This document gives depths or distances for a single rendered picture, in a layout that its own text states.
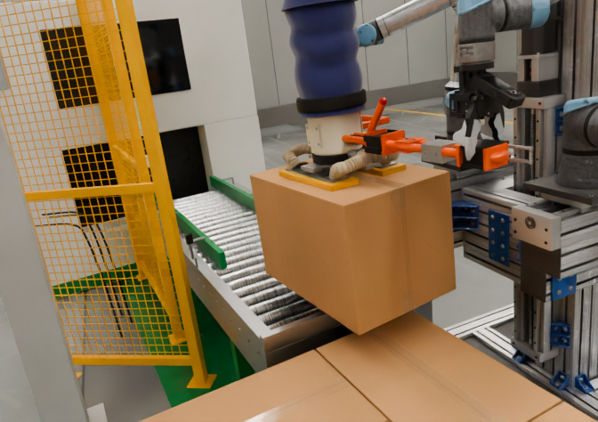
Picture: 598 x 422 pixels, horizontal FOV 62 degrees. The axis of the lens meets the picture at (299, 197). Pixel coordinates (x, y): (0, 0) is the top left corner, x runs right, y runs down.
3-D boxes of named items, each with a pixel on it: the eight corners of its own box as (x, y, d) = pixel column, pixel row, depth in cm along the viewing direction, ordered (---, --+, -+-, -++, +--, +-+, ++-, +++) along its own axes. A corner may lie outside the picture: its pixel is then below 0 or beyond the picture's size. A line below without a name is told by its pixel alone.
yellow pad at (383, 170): (323, 164, 185) (321, 150, 184) (345, 158, 190) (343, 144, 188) (383, 177, 156) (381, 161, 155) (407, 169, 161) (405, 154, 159)
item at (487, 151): (456, 166, 116) (456, 145, 115) (478, 159, 120) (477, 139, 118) (486, 171, 109) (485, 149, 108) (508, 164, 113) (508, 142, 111)
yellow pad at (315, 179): (278, 175, 176) (277, 162, 175) (303, 169, 181) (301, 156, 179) (333, 192, 148) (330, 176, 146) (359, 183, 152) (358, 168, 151)
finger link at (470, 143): (453, 158, 117) (463, 119, 116) (473, 161, 112) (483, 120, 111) (444, 156, 115) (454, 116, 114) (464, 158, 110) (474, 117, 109)
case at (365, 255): (265, 272, 196) (249, 174, 184) (348, 242, 214) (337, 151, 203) (359, 336, 145) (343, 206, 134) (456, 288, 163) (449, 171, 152)
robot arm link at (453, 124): (447, 133, 175) (446, 93, 171) (444, 126, 188) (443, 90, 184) (483, 130, 172) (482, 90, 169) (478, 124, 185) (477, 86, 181)
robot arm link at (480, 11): (505, -17, 103) (466, -13, 102) (505, 39, 106) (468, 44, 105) (486, -12, 110) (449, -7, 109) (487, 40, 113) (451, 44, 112)
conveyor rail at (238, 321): (141, 223, 369) (135, 198, 364) (148, 221, 371) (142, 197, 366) (266, 387, 169) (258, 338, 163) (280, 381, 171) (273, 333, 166)
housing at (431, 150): (420, 160, 128) (419, 143, 127) (440, 155, 131) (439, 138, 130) (440, 164, 122) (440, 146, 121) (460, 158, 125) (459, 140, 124)
